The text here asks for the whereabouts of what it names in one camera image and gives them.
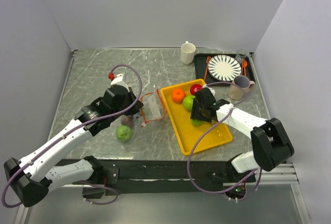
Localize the green toy starfruit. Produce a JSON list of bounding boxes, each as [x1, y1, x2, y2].
[[191, 119, 203, 127]]

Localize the green toy apple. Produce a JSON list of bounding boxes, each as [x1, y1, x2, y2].
[[182, 95, 195, 111]]

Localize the red toy apple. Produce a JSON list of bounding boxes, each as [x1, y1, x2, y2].
[[190, 84, 203, 95]]

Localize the maroon toy passion fruit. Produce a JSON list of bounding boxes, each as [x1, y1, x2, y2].
[[121, 115, 134, 128]]

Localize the orange toy tangerine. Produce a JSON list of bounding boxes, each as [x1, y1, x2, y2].
[[171, 88, 186, 103]]

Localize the bumpy green toy fruit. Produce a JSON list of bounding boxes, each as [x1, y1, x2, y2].
[[116, 125, 133, 142]]

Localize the clear zip top bag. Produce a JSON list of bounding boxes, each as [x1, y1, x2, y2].
[[117, 88, 166, 143]]

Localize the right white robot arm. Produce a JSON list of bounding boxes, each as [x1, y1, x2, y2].
[[191, 87, 294, 182]]

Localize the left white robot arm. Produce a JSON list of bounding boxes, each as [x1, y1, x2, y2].
[[4, 85, 143, 207]]

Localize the yellow plastic tray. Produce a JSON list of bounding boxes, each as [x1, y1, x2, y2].
[[160, 79, 233, 156]]

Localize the beige mug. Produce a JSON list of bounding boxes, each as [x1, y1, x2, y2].
[[228, 75, 255, 100]]

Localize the striped white plate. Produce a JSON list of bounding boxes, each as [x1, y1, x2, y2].
[[208, 55, 242, 82]]

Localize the orange plastic fork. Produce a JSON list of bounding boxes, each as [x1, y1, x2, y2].
[[203, 56, 211, 81]]

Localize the orange plastic spoon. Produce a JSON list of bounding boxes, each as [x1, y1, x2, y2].
[[242, 59, 248, 76]]

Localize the white ceramic mug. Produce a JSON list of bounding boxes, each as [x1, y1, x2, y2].
[[180, 41, 196, 65]]

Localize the clear glass cup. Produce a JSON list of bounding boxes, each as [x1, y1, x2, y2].
[[235, 49, 248, 64]]

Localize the black base beam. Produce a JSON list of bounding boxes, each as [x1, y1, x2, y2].
[[88, 160, 255, 194]]

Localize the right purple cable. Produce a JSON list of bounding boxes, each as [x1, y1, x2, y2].
[[186, 81, 263, 201]]

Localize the aluminium rail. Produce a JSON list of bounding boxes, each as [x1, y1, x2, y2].
[[260, 163, 299, 185]]

